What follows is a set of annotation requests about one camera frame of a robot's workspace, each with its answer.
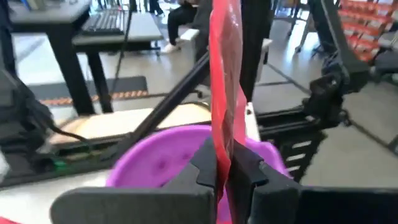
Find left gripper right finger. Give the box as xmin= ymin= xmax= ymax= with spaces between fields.
xmin=230 ymin=139 xmax=398 ymax=224

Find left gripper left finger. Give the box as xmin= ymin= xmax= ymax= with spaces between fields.
xmin=49 ymin=136 xmax=219 ymax=224

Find red candy pack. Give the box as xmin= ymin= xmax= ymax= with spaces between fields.
xmin=208 ymin=0 xmax=249 ymax=224

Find purple halloween bucket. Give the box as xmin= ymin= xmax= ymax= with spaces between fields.
xmin=105 ymin=124 xmax=292 ymax=224

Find wooden side board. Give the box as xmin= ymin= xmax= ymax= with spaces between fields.
xmin=48 ymin=101 xmax=214 ymax=147

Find black stand beam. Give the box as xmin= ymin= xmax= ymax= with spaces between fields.
xmin=303 ymin=0 xmax=374 ymax=131

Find black mat orange striped edge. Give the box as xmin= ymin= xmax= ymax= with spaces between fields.
xmin=29 ymin=75 xmax=149 ymax=106

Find black desk keyboard tray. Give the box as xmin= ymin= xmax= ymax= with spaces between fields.
xmin=6 ymin=0 xmax=165 ymax=115

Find black pole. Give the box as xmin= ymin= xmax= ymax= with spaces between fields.
xmin=239 ymin=0 xmax=275 ymax=103

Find red stacked boxes shelf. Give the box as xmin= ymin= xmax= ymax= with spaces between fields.
xmin=337 ymin=0 xmax=394 ymax=63

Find black keyboard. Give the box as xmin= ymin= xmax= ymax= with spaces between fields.
xmin=80 ymin=8 xmax=126 ymax=36

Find person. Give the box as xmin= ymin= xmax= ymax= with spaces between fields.
xmin=160 ymin=0 xmax=215 ymax=54

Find black table frame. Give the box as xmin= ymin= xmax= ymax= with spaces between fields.
xmin=0 ymin=51 xmax=330 ymax=187

